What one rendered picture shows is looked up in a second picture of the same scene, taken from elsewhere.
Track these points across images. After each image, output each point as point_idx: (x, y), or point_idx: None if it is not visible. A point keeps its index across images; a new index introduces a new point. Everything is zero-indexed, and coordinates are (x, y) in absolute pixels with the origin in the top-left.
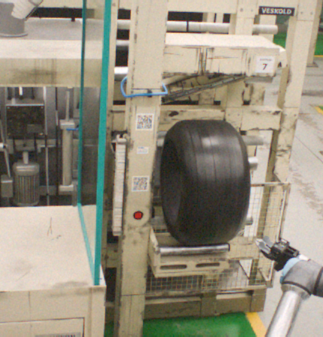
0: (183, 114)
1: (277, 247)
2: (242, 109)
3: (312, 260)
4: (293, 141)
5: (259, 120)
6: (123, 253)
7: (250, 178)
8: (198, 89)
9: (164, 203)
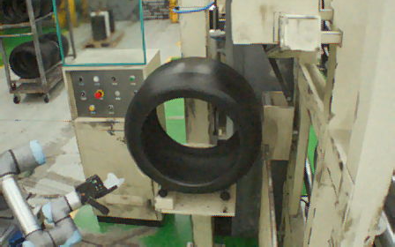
0: (310, 96)
1: (92, 177)
2: (332, 130)
3: (63, 200)
4: (339, 243)
5: (331, 161)
6: None
7: (132, 115)
8: (269, 49)
9: (221, 144)
